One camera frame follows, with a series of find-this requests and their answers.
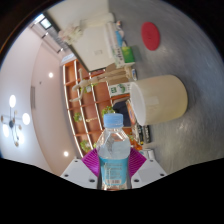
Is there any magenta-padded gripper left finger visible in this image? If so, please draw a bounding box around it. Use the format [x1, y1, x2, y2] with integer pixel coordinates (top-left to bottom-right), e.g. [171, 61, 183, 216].
[59, 148, 101, 190]

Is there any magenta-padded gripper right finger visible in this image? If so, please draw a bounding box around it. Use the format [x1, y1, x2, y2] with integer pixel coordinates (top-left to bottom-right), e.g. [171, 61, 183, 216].
[128, 148, 168, 190]

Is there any clear blue-capped water bottle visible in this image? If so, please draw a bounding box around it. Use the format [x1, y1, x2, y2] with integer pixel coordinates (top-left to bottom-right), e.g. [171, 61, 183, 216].
[95, 113, 132, 191]

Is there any wooden shelf unit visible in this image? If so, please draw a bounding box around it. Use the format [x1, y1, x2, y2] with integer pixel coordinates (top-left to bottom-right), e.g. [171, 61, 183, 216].
[61, 59, 134, 158]

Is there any chair with dark jacket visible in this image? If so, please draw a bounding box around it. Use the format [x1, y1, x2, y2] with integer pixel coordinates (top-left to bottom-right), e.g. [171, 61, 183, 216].
[111, 99, 131, 120]

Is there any cream cup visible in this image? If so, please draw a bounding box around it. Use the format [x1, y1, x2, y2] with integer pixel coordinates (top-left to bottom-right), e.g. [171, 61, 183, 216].
[129, 74, 189, 127]

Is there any ceiling lamp with round lights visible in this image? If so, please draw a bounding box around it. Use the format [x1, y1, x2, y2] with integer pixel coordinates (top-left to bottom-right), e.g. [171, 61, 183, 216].
[0, 94, 32, 148]

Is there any tall green-white carton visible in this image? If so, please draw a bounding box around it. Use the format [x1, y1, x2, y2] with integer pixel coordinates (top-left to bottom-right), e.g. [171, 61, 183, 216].
[108, 82, 131, 98]

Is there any small green-white box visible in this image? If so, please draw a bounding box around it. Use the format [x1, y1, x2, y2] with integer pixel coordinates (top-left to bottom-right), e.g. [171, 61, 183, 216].
[113, 45, 137, 66]

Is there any flat round red coaster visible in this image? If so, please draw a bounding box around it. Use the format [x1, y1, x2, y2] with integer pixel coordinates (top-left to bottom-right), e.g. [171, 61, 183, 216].
[140, 21, 161, 52]

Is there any window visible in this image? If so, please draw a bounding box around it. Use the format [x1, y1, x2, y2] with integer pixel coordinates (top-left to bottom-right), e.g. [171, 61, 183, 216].
[31, 13, 54, 38]

